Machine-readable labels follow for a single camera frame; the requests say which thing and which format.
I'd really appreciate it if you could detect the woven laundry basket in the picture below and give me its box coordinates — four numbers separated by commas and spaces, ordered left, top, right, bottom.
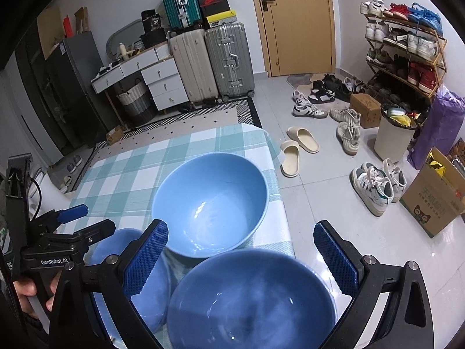
117, 81, 156, 126

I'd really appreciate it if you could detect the beige slipper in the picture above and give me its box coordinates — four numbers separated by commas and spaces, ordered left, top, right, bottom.
287, 126, 320, 154
280, 140, 300, 178

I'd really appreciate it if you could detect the white trash bin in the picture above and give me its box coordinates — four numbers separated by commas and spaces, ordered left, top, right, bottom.
374, 103, 418, 163

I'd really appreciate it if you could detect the teal plaid tablecloth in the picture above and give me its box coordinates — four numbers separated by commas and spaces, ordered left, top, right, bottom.
56, 123, 296, 349

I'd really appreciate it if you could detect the wooden door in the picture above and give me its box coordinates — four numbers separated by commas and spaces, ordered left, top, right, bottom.
253, 0, 335, 77

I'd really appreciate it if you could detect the dotted beige rug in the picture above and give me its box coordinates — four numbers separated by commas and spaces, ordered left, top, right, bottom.
89, 98, 262, 164

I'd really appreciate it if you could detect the blue bowl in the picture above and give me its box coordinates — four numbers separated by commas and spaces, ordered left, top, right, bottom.
151, 152, 269, 259
84, 229, 176, 333
167, 249, 337, 348

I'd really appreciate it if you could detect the black refrigerator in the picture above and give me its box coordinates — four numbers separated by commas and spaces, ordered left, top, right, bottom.
15, 25, 119, 156

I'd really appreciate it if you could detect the small cardboard box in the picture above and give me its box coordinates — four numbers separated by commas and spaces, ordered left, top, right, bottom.
350, 93, 382, 129

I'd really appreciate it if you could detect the open cardboard box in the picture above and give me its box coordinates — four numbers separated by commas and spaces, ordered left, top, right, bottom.
400, 147, 464, 238

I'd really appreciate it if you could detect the white drawer desk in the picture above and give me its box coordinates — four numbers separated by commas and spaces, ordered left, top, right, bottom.
92, 42, 189, 110

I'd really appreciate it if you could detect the person's left hand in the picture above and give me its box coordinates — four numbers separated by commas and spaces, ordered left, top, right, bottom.
13, 272, 62, 319

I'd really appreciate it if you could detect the purple bag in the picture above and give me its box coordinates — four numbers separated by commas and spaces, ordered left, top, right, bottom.
407, 84, 464, 170

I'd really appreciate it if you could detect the silver suitcase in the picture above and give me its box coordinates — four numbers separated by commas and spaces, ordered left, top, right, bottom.
204, 22, 255, 101

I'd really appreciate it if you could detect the beige suitcase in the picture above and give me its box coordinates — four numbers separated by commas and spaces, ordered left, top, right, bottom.
169, 29, 219, 105

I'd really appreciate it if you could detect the wooden shoe rack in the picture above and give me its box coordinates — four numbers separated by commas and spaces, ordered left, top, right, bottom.
360, 0, 448, 105

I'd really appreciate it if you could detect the white green sneaker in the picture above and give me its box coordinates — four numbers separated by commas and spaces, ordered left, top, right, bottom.
383, 159, 407, 203
350, 165, 394, 217

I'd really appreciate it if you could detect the teal suitcase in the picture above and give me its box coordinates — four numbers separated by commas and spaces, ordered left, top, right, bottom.
162, 0, 203, 33

